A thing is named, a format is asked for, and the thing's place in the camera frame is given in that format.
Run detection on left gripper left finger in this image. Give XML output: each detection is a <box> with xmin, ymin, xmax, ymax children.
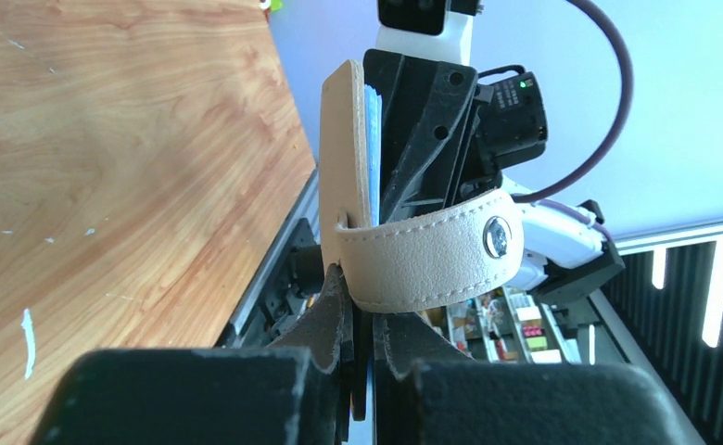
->
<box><xmin>270</xmin><ymin>264</ymin><xmax>354</xmax><ymax>444</ymax></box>

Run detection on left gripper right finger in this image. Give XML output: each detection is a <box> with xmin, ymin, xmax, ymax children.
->
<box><xmin>372</xmin><ymin>313</ymin><xmax>472</xmax><ymax>444</ymax></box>

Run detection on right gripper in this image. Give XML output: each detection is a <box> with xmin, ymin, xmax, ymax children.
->
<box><xmin>363</xmin><ymin>49</ymin><xmax>502</xmax><ymax>223</ymax></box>

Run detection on beige card holder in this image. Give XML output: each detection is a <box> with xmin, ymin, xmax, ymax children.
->
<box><xmin>318</xmin><ymin>59</ymin><xmax>525</xmax><ymax>313</ymax></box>

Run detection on background storage shelves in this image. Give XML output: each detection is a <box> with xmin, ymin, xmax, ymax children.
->
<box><xmin>420</xmin><ymin>287</ymin><xmax>582</xmax><ymax>363</ymax></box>

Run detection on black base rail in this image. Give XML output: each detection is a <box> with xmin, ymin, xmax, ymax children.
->
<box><xmin>214</xmin><ymin>172</ymin><xmax>323</xmax><ymax>349</ymax></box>

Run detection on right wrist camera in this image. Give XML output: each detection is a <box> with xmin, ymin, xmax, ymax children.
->
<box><xmin>375</xmin><ymin>0</ymin><xmax>484</xmax><ymax>66</ymax></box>

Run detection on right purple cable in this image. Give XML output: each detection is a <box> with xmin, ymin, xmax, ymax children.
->
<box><xmin>512</xmin><ymin>0</ymin><xmax>636</xmax><ymax>237</ymax></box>

